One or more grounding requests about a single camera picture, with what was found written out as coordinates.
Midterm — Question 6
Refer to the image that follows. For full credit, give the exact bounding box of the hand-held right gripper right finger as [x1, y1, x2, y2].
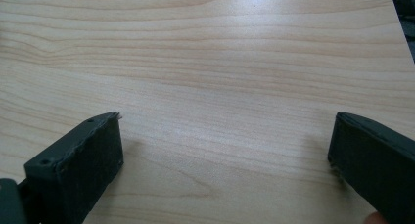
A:
[327, 112, 415, 224]

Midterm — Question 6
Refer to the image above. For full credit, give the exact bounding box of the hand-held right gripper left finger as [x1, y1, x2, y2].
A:
[23, 111, 124, 224]

